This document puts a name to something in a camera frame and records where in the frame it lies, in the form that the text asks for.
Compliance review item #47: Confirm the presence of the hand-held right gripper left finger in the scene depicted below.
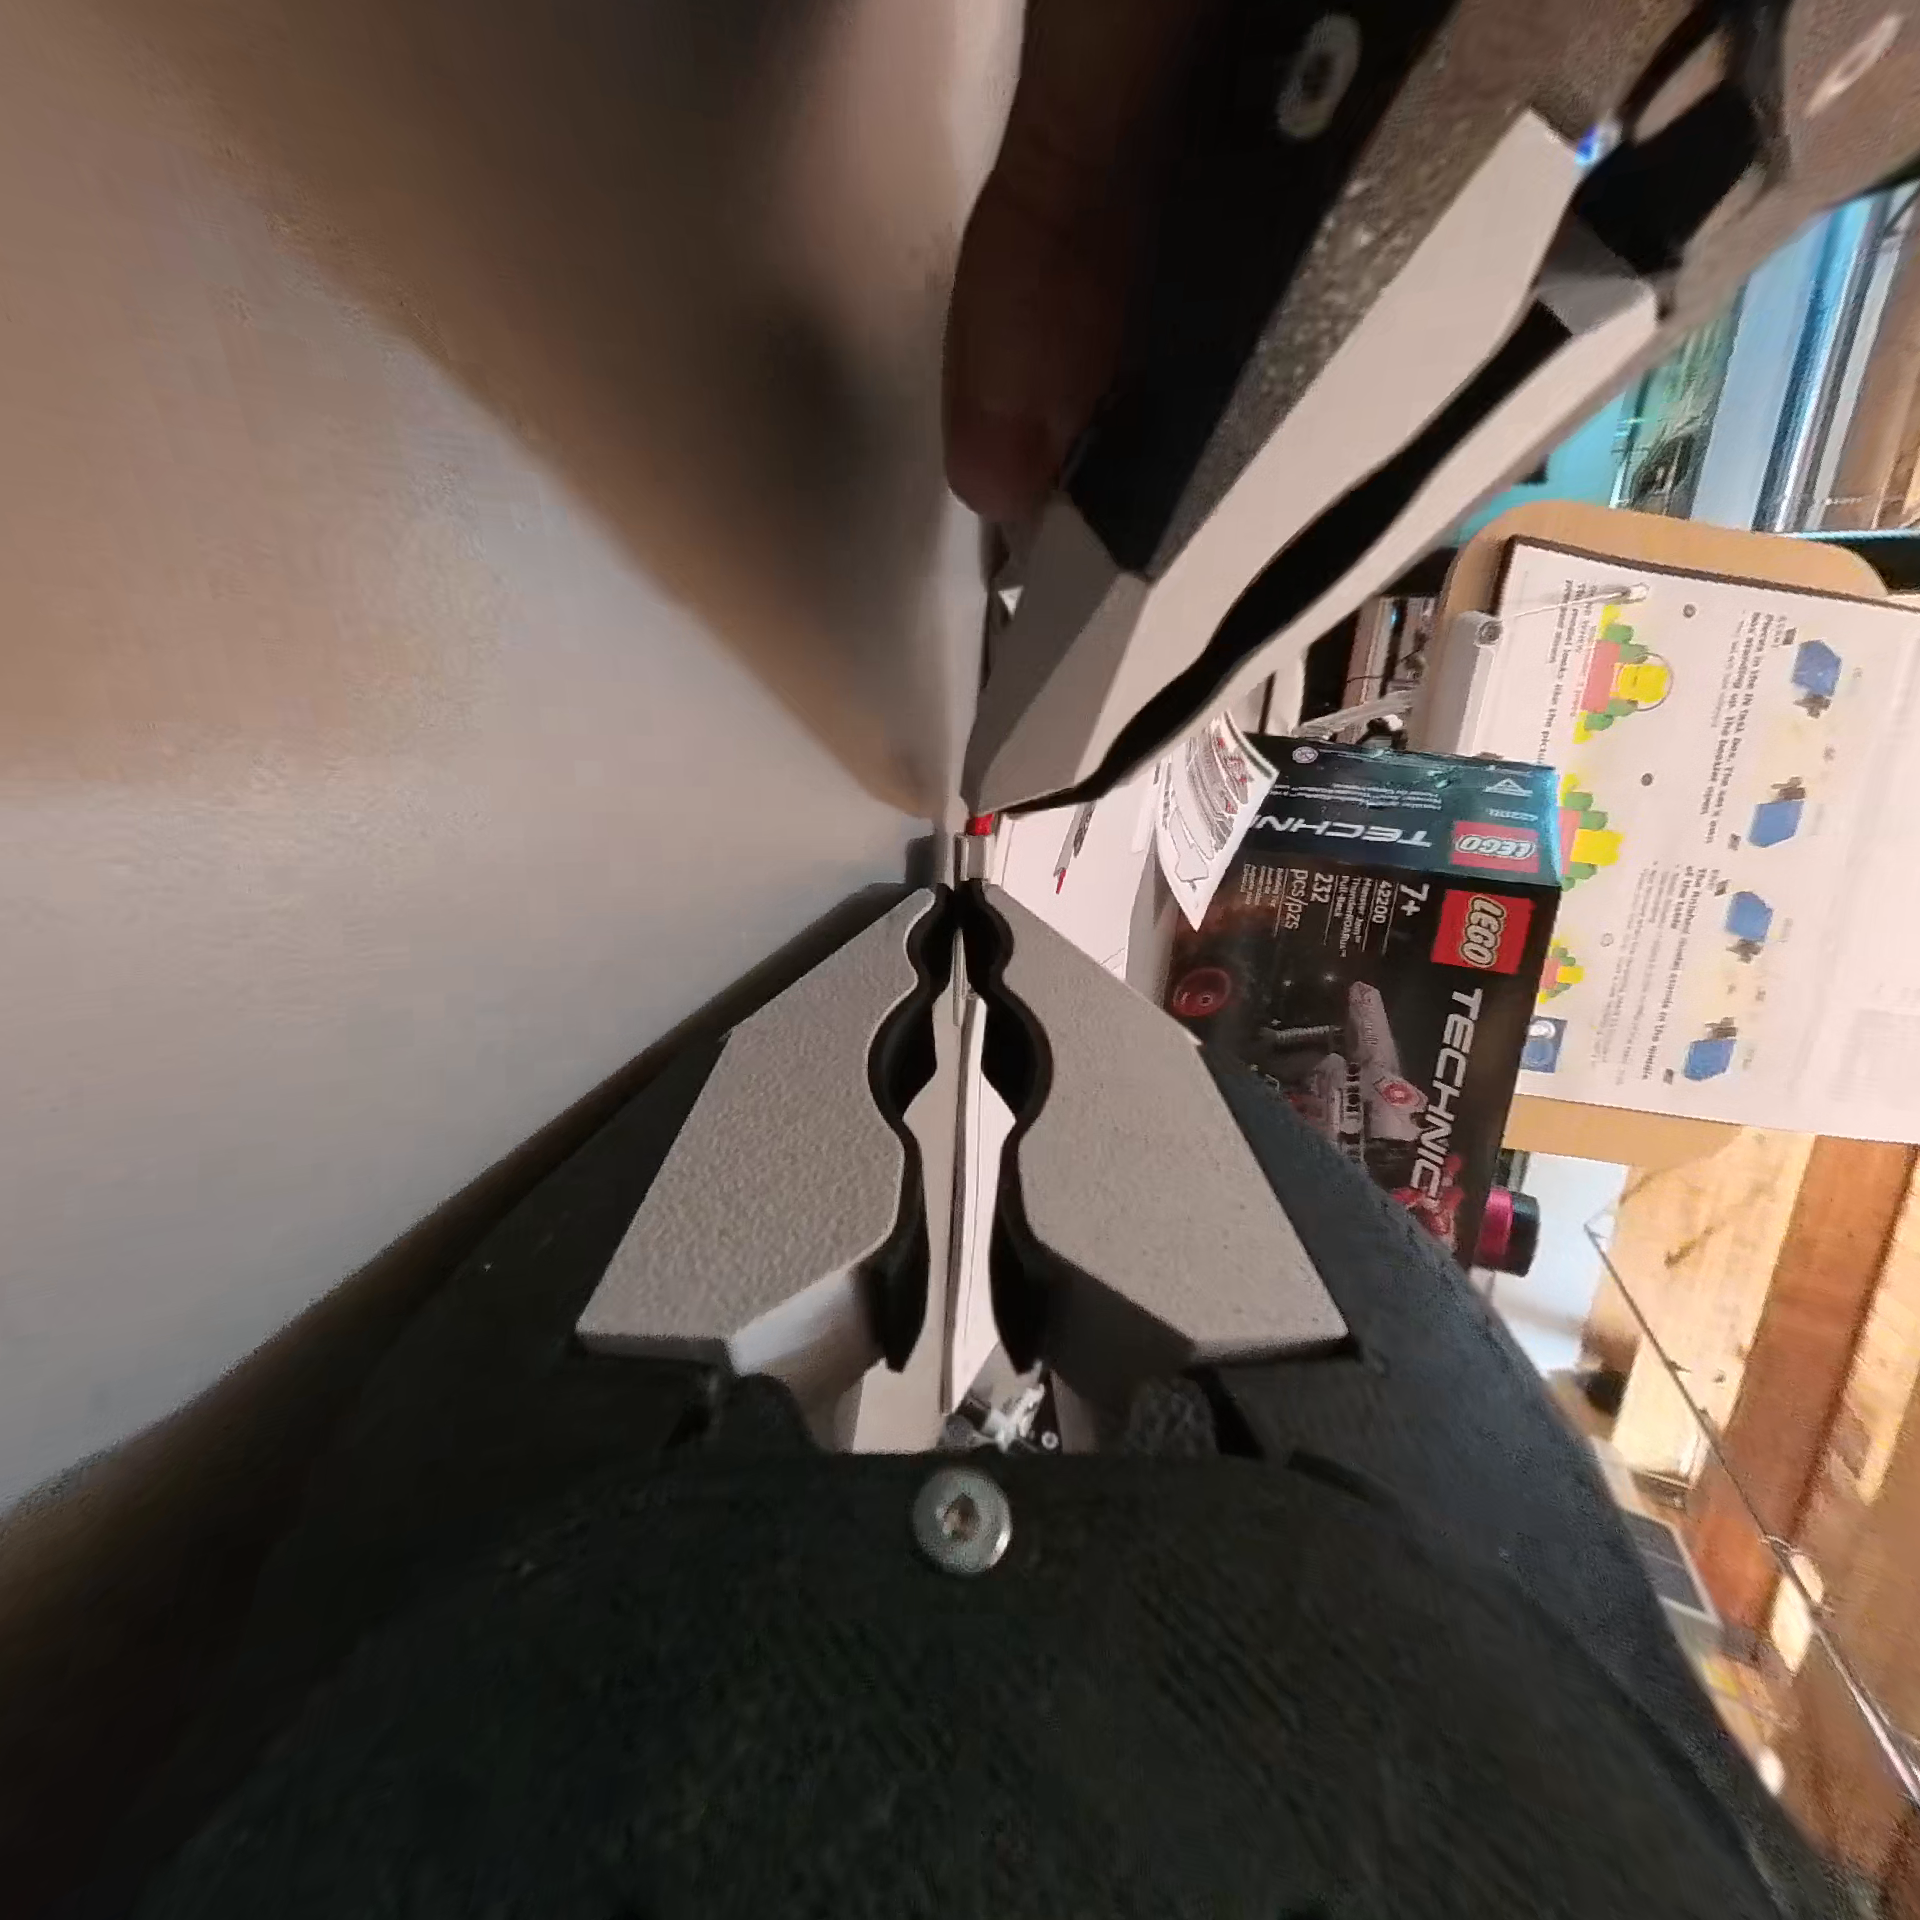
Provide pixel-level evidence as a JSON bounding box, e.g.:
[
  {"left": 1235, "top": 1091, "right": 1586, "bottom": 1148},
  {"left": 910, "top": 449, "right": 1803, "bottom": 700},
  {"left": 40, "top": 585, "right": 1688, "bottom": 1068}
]
[{"left": 573, "top": 881, "right": 958, "bottom": 1425}]

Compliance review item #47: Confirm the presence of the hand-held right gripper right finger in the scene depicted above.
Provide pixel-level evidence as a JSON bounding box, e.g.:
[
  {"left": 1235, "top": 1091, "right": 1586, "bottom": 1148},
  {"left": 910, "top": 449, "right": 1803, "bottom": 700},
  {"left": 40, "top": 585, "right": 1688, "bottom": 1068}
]
[{"left": 965, "top": 881, "right": 1354, "bottom": 1379}]

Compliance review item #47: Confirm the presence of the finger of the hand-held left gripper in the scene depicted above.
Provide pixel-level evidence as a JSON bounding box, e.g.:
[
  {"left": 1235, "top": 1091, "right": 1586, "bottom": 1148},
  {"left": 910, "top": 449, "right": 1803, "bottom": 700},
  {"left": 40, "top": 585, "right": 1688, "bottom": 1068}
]
[
  {"left": 960, "top": 113, "right": 1588, "bottom": 816},
  {"left": 997, "top": 269, "right": 1671, "bottom": 819}
]

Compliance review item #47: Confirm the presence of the long grey toy piece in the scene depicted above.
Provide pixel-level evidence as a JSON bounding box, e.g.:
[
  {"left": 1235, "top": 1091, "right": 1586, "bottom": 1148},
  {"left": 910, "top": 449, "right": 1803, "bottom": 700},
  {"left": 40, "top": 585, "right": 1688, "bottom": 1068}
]
[{"left": 948, "top": 833, "right": 997, "bottom": 1022}]

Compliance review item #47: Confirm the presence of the grey desk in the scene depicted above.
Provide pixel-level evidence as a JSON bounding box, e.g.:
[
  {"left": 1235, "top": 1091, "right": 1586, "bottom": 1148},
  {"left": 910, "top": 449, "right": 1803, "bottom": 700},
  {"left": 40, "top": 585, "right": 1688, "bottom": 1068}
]
[{"left": 0, "top": 0, "right": 1202, "bottom": 1518}]

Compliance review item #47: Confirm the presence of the person's left hand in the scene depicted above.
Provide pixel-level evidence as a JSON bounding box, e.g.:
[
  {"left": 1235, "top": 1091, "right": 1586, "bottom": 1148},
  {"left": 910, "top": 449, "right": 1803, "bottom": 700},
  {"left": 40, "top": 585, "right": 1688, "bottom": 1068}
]
[{"left": 941, "top": 0, "right": 1190, "bottom": 523}]

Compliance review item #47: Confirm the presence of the white document stand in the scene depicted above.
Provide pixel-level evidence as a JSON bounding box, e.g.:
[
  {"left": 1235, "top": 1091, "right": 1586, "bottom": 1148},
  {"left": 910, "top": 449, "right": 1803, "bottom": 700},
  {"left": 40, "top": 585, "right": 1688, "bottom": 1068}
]
[{"left": 1319, "top": 609, "right": 1507, "bottom": 753}]

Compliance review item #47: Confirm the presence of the black toy set box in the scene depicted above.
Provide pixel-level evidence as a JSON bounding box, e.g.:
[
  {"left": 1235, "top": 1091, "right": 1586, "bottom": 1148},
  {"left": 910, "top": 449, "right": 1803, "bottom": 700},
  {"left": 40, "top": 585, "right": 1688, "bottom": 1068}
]
[{"left": 1162, "top": 736, "right": 1565, "bottom": 1277}]

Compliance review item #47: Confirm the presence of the white instruction booklet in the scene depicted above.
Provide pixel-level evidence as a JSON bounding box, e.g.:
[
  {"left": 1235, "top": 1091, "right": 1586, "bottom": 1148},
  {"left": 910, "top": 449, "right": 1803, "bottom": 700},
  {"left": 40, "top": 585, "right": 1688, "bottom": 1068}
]
[{"left": 982, "top": 749, "right": 1202, "bottom": 1051}]

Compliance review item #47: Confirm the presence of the toy sticker sheet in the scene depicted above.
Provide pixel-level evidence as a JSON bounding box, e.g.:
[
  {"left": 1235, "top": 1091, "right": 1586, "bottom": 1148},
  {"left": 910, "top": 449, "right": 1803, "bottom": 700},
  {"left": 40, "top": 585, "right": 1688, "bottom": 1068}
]
[{"left": 1155, "top": 720, "right": 1279, "bottom": 932}]

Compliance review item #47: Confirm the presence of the wooden backing board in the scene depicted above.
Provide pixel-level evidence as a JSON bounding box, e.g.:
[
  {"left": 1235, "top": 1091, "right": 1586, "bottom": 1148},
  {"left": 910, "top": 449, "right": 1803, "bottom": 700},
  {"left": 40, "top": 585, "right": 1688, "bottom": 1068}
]
[{"left": 1438, "top": 502, "right": 1920, "bottom": 1169}]

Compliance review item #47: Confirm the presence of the printed instruction sheet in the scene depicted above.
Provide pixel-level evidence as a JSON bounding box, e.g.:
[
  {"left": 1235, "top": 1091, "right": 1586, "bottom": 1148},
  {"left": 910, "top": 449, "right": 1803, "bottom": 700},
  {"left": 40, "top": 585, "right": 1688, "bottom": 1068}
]
[{"left": 1476, "top": 540, "right": 1920, "bottom": 1149}]

